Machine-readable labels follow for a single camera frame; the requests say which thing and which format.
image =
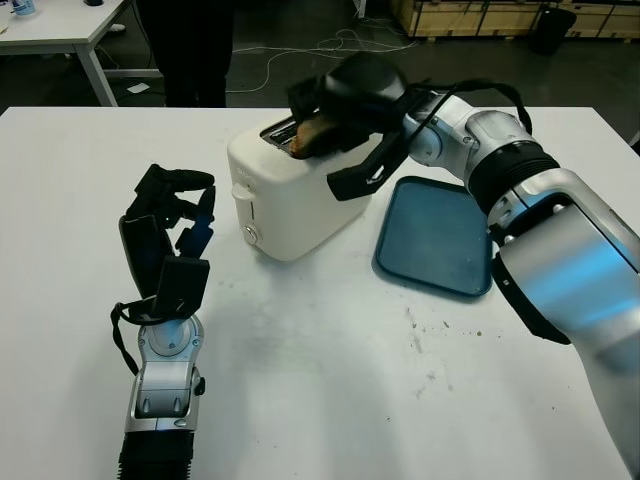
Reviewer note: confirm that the slice of bread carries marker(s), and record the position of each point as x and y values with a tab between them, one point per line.
312	137

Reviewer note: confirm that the wooden crate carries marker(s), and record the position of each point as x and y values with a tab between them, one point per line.
500	17

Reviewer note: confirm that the blue plastic tray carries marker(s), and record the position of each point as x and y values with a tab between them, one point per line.
430	240

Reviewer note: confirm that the white desk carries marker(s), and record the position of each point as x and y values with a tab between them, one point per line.
60	30

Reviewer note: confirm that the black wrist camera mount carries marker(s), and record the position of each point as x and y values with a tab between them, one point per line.
180	285
350	182

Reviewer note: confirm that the clear bottle with blue label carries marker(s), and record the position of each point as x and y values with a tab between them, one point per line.
27	6

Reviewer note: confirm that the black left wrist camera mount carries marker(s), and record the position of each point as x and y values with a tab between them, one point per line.
180	285

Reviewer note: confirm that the white metal frame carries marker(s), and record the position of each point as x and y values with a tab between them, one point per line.
359	7

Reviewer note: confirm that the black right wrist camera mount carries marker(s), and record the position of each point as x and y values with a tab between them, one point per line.
350	182

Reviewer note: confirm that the white paper scrap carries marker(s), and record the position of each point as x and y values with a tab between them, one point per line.
138	87

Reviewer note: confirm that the black bin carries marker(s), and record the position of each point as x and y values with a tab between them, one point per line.
552	30

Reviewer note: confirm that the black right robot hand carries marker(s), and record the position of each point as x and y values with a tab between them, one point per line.
365	80

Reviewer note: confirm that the standing person in dark clothes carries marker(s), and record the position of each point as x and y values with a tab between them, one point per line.
190	50

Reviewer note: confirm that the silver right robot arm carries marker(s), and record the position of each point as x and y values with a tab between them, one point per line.
500	135

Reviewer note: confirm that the white two-slot toaster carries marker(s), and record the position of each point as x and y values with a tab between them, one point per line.
300	200

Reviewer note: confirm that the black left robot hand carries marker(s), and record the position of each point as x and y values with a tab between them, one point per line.
145	240

